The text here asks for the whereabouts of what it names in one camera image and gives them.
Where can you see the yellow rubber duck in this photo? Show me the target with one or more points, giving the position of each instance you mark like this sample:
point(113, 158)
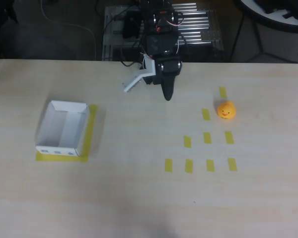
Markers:
point(226, 110)

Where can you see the grey chair seat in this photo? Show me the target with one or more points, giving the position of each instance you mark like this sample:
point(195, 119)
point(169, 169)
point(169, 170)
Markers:
point(34, 42)

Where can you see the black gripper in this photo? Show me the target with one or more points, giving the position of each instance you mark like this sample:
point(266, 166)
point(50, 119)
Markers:
point(168, 70)

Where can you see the white cardboard box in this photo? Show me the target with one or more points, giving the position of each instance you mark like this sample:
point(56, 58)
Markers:
point(62, 129)

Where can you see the black device on rack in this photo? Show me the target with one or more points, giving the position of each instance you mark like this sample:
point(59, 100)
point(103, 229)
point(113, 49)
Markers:
point(131, 24)

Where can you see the yellow tape strip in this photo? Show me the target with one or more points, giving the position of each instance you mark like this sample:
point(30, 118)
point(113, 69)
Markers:
point(210, 165)
point(229, 137)
point(222, 92)
point(189, 166)
point(206, 114)
point(232, 164)
point(187, 141)
point(168, 165)
point(207, 137)

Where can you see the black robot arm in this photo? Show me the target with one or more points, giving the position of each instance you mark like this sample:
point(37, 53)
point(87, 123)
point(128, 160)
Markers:
point(161, 42)

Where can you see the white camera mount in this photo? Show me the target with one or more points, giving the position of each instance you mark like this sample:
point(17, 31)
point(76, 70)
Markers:
point(149, 68)

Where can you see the silver metal roller rack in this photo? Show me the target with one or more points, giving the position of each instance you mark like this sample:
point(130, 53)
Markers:
point(201, 24)

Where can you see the round white table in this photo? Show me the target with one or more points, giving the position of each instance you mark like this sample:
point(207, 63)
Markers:
point(270, 21)

